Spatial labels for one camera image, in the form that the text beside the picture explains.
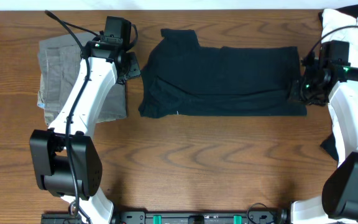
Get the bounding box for black t-shirt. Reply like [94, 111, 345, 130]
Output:
[139, 29, 307, 118]

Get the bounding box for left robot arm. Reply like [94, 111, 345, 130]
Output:
[29, 40, 140, 223]

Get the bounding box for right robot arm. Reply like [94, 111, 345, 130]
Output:
[290, 56, 358, 223]

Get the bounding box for black garment under white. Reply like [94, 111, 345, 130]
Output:
[320, 133, 339, 162]

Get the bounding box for folded grey khaki pants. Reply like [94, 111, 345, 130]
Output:
[37, 34, 127, 125]

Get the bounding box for small black cable loop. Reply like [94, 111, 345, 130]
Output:
[247, 202, 276, 224]

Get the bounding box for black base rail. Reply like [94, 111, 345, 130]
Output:
[40, 211, 288, 224]

